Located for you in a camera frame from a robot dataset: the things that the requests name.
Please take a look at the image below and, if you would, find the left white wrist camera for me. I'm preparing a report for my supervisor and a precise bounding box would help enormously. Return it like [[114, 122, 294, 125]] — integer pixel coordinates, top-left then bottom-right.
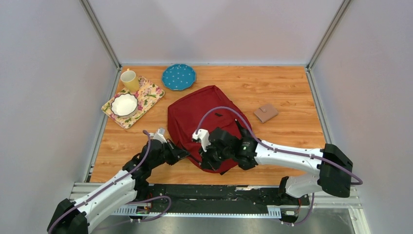
[[150, 128, 167, 143]]

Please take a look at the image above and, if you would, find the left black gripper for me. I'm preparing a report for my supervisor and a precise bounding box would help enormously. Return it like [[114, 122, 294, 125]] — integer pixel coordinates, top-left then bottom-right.
[[150, 138, 189, 169]]

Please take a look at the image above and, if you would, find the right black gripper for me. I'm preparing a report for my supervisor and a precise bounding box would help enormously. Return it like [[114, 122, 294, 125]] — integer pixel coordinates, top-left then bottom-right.
[[198, 141, 233, 173]]

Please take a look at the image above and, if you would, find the red backpack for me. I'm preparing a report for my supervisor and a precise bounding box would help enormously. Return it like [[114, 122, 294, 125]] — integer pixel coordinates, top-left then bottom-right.
[[168, 85, 250, 169]]

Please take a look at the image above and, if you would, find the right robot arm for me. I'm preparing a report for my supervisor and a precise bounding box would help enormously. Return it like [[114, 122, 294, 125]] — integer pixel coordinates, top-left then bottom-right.
[[192, 127, 353, 204]]

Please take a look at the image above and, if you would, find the yellow mug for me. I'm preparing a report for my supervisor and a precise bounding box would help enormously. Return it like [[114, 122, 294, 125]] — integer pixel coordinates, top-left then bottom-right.
[[120, 69, 140, 92]]

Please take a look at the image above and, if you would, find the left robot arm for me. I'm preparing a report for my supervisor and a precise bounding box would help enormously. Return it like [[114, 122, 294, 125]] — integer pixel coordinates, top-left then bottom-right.
[[47, 139, 190, 234]]

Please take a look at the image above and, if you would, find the floral rectangular tray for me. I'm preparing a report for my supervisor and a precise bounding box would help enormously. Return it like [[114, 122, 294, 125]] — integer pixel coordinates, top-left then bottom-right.
[[101, 76, 165, 129]]

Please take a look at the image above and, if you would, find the white scalloped bowl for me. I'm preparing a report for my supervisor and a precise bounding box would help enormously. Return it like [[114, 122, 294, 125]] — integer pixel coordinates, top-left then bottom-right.
[[111, 93, 138, 117]]

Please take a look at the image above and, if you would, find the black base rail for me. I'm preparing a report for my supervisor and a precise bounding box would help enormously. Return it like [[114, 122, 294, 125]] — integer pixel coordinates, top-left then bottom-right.
[[130, 184, 311, 222]]

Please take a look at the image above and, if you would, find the brown leather wallet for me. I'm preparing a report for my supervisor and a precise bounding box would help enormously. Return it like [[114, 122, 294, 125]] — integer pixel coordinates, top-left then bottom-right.
[[254, 104, 279, 123]]

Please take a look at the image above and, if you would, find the blue polka dot plate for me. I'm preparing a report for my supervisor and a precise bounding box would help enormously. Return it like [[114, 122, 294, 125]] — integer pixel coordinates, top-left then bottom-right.
[[161, 64, 196, 91]]

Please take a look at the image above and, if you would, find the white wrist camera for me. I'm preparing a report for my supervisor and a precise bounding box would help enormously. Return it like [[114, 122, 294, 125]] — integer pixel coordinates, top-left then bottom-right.
[[150, 128, 167, 143], [192, 129, 211, 152]]

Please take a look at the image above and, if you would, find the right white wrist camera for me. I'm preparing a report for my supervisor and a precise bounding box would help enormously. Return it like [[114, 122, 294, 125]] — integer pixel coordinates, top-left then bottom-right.
[[192, 129, 211, 152]]

